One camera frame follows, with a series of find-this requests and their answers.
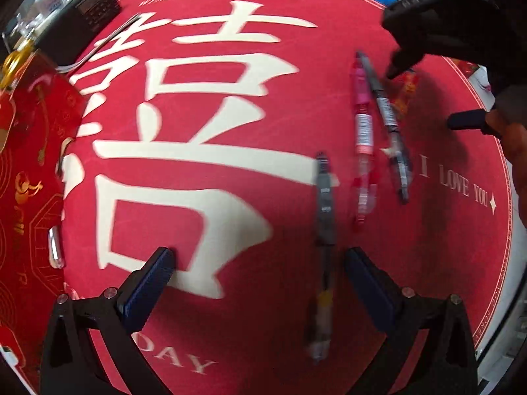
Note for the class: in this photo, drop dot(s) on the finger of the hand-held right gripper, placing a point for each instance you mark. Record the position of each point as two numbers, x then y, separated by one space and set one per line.
467 120
399 66

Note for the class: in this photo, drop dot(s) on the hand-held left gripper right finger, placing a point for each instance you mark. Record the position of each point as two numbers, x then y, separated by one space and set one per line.
370 292

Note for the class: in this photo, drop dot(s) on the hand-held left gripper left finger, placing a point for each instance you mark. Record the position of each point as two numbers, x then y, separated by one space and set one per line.
148 288

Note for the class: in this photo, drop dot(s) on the black clear pen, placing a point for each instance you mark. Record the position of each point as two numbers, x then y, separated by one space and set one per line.
387 111

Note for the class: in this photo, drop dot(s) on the pink clear pen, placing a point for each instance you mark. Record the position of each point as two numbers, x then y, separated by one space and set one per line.
363 127

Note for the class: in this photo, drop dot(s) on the grey pen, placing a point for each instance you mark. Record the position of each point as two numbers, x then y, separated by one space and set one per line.
325 210

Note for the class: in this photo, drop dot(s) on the person's right hand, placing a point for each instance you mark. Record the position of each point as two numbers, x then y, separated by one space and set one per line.
514 140

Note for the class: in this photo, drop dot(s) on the red candy wrapper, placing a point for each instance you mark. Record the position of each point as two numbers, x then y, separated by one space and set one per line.
408 88

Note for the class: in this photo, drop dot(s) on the round red printed mat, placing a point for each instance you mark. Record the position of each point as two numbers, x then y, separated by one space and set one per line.
432 255

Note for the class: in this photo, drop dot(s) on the red gift box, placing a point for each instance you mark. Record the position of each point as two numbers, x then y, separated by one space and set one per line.
33 152

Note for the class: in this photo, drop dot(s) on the black keypad device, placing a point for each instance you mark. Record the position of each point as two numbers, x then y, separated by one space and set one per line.
82 12

